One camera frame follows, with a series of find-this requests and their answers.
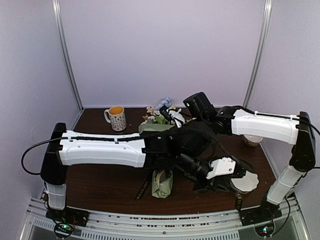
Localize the black camera strap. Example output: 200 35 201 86
133 139 257 213

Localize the aluminium frame post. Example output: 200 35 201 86
51 0 85 113
242 0 273 108

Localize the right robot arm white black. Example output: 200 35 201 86
183 92 316 221

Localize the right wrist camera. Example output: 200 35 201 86
159 105 186 128

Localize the scalloped white bowl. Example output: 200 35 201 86
230 171 259 194

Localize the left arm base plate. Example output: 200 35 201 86
45 207 89 227

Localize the right aluminium frame post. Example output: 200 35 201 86
242 0 273 108

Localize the wrapping paper sheet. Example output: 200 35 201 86
138 121 174 199

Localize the peach flower stem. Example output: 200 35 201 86
142 106 156 121

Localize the blue flower stem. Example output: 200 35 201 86
154 96 173 111

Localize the left aluminium frame post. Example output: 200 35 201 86
51 0 85 113

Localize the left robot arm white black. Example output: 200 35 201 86
38 122 238 222

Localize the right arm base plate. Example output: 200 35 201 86
239 206 283 226

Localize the small white bowl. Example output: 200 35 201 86
242 135 263 147

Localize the patterned mug yellow inside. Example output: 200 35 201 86
104 106 127 132

